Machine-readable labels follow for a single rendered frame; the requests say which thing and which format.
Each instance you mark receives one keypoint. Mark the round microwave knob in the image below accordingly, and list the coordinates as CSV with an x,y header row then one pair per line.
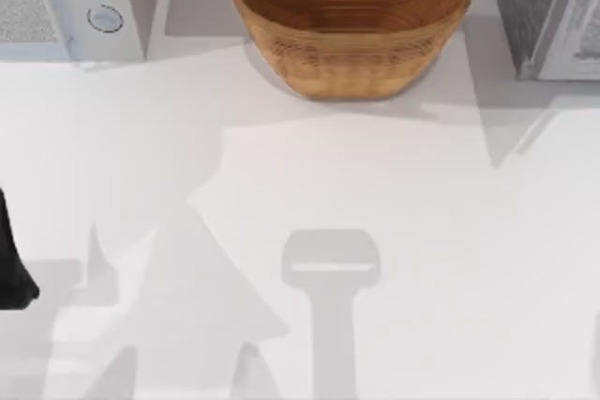
x,y
105,18

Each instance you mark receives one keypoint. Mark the brown wicker basket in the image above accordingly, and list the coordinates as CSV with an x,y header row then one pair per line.
x,y
351,30

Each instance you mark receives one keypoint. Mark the pale microwave oven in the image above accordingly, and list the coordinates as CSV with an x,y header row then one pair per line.
x,y
126,6

